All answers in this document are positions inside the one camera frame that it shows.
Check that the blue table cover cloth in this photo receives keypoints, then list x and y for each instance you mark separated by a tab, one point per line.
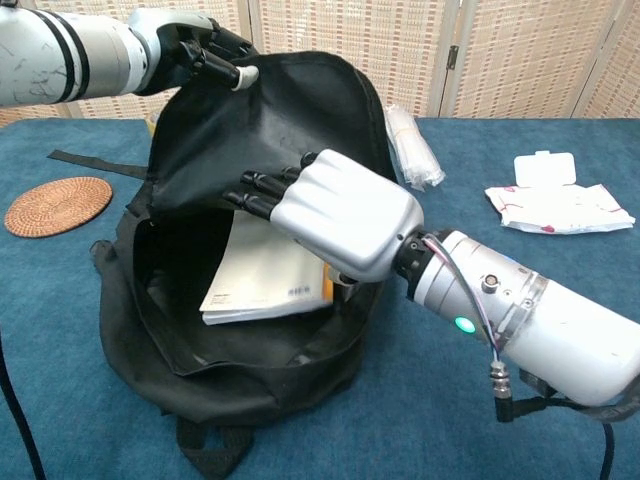
500	440

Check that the bamboo folding screen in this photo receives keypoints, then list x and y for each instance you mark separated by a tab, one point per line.
525	60

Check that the white wet wipes pack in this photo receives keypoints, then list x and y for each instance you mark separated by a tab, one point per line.
560	205

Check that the round woven rattan coaster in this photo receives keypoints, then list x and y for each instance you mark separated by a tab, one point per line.
57	206

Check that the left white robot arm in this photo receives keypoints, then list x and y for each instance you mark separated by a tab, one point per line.
50	55

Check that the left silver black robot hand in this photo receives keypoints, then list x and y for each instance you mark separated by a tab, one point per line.
170	35

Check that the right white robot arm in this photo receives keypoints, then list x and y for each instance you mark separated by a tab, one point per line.
550	320

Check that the yellow and white book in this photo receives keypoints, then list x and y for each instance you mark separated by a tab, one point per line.
260	280

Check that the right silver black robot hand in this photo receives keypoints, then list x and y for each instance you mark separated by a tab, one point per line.
350	215

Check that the black screen hinge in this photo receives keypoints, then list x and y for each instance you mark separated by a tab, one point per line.
454	56

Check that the black fabric backpack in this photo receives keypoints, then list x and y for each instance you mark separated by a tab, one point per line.
225	130

